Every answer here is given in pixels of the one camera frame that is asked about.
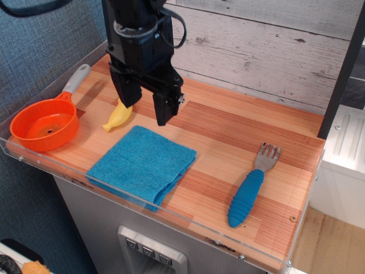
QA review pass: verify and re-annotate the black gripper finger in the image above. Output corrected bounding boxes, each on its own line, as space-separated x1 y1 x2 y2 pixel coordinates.
110 67 142 108
153 93 180 126

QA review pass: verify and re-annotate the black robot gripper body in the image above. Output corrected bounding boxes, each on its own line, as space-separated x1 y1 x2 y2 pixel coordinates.
107 17 184 104

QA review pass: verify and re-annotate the yellow toy banana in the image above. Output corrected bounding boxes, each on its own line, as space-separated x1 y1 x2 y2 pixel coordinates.
102 99 133 132

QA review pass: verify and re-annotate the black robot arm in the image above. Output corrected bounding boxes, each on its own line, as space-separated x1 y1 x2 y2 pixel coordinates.
102 1 186 126

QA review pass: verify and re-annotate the folded blue cloth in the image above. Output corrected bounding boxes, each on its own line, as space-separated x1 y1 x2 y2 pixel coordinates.
87 126 197 212

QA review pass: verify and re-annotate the clear acrylic table guard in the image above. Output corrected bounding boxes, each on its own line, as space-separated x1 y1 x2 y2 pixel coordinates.
1 46 325 273

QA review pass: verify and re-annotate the grey toy fridge cabinet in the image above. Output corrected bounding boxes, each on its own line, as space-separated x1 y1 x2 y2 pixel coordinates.
55 177 263 273

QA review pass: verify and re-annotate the silver dispenser panel with buttons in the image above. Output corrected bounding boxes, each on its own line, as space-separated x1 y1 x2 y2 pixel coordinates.
117 225 188 273

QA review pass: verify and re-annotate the white cabinet at right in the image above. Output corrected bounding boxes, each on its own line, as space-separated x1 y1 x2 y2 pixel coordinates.
309 106 364 228

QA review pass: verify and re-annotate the orange pot with grey handle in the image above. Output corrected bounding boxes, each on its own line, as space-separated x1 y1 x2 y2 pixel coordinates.
10 64 91 152

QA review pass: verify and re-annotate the fork with blue handle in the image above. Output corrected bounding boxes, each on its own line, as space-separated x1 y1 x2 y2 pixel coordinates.
227 143 281 228

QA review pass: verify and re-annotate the dark grey right post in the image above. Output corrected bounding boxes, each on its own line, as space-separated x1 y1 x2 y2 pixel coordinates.
317 1 364 140

